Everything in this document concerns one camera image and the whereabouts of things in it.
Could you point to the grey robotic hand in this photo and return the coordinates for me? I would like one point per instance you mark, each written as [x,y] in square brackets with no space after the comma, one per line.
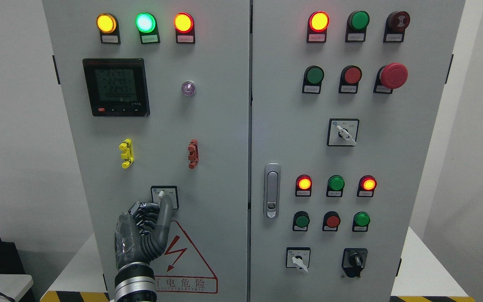
[141,234]

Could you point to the white rotary switch door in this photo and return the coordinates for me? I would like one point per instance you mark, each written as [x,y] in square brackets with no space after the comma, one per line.
[158,191]

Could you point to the silver black robot forearm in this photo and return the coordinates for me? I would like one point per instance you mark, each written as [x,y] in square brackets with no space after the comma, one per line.
[135,282]

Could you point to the green lit indicator light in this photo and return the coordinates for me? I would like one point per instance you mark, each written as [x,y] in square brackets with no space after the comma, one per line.
[147,28]

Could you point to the yellow indicator light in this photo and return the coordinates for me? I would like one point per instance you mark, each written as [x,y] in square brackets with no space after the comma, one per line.
[108,28]

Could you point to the red electric hazard warning sticker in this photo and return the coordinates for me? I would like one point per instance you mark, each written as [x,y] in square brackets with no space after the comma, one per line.
[182,268]

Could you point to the white platform with hazard stripes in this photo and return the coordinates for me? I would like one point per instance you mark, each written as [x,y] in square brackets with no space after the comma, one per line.
[421,277]

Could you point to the yellow terminal connector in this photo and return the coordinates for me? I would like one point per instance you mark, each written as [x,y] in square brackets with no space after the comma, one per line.
[127,156]

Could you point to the red terminal connector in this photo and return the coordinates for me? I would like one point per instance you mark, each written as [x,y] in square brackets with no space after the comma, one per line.
[193,156]

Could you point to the white side table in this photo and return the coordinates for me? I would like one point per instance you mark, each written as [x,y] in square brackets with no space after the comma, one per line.
[15,285]

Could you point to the black digital power meter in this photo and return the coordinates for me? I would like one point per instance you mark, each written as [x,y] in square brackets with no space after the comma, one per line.
[117,87]

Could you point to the clear small light bulb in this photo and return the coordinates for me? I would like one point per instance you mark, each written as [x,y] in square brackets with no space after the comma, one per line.
[188,88]

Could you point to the green push button lower left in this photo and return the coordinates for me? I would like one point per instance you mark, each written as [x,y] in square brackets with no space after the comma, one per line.
[301,221]

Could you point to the green push button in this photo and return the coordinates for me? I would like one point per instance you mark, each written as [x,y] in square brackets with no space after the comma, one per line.
[361,222]
[301,221]
[312,81]

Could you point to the red lit indicator lower left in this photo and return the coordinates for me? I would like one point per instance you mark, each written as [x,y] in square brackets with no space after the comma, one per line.
[303,186]

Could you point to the grey electrical cabinet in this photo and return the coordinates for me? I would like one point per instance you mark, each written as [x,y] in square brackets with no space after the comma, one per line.
[248,65]

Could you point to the red push button lower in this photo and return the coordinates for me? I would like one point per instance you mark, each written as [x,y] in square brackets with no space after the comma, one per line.
[331,222]

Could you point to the red push button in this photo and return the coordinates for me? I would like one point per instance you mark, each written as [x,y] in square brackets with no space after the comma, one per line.
[349,79]
[331,222]

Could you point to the green indicator lower middle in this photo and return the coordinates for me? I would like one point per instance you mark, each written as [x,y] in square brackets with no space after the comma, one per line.
[335,186]

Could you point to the red lit indicator light left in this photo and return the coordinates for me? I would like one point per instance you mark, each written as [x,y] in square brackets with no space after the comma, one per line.
[184,25]

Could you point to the green push button lower right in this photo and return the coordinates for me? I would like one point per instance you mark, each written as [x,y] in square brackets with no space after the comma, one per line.
[361,222]

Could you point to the red lit indicator lower right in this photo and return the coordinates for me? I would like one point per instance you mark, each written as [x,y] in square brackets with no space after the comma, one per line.
[366,186]

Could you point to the green push button upper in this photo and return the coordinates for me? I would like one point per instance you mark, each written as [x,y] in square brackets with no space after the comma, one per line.
[312,81]

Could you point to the red push button upper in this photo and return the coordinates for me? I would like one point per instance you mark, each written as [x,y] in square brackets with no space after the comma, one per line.
[349,79]

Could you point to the red lit indicator top right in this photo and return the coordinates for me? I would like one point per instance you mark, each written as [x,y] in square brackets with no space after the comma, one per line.
[317,25]

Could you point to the red emergency stop button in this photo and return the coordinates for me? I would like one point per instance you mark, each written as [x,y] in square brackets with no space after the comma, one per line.
[390,77]

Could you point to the green indicator top right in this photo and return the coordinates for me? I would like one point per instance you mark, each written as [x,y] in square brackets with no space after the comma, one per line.
[357,23]

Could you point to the dark red buzzer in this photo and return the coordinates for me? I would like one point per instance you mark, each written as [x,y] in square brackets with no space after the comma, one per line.
[395,26]

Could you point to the silver door handle lock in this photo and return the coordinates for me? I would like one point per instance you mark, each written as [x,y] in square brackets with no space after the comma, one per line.
[271,190]

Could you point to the white rotary switch lower right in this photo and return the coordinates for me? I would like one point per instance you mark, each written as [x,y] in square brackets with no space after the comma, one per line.
[298,258]

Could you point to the white rotary switch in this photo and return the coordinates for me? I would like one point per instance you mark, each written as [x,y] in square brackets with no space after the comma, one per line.
[342,132]
[298,258]

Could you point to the black rotary selector switch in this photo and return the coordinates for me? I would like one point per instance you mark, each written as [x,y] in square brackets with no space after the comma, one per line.
[353,262]

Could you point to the white rotary switch upper right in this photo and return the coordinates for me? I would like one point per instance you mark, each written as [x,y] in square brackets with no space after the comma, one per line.
[342,132]

